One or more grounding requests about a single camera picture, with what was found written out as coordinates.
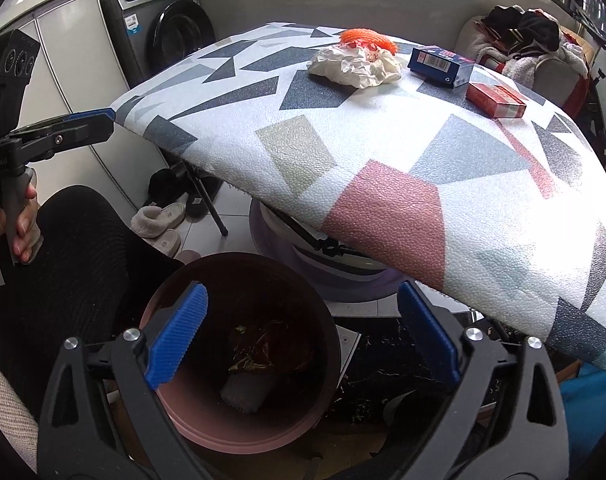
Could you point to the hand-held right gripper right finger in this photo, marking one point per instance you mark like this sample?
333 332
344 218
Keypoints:
428 330

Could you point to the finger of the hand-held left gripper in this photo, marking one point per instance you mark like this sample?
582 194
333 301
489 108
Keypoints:
73 137
90 116

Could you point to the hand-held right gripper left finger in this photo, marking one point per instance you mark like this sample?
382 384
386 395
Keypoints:
178 335

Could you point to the gold foil wrapper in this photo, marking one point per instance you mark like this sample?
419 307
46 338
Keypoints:
263 347

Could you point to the white foam fruit net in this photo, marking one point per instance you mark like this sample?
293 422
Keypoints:
243 394

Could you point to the pink trash bin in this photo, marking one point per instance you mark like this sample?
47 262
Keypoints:
263 442

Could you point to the white cabinet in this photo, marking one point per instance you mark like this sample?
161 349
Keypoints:
68 70

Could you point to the white fluffy slipper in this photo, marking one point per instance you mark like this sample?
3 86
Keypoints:
165 242
158 217

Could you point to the black slipper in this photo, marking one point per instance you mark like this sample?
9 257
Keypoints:
165 185
198 205

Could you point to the lavender plastic basin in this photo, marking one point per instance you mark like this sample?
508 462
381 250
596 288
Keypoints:
333 282

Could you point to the grey washing machine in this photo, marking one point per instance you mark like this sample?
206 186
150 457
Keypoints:
178 30

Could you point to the person's leg in black pants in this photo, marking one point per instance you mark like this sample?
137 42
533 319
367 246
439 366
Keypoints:
73 270

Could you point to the black table leg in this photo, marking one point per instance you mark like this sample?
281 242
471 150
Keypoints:
208 205

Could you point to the blue plastic container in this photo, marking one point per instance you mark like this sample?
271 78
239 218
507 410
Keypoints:
593 410

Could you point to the beige knit fabric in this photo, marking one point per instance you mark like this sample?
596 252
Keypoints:
5 410

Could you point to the red cardboard box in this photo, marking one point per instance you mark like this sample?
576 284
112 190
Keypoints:
498 100

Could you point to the blue cardboard box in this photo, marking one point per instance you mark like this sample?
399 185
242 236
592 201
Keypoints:
435 65

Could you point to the crumpled white paper wrapper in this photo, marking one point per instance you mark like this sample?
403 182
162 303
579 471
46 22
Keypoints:
353 67

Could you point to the red garment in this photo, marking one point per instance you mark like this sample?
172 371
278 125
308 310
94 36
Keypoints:
575 100

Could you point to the white fleece garment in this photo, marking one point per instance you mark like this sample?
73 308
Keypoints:
523 67

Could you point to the orange foam fruit net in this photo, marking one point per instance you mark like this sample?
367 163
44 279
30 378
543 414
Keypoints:
363 37

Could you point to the beige chair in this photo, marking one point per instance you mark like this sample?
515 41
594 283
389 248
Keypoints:
548 72

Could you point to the black exercise bike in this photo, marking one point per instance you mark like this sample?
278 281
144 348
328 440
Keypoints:
600 85

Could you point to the black striped garment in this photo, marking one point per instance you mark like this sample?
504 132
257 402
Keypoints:
533 27

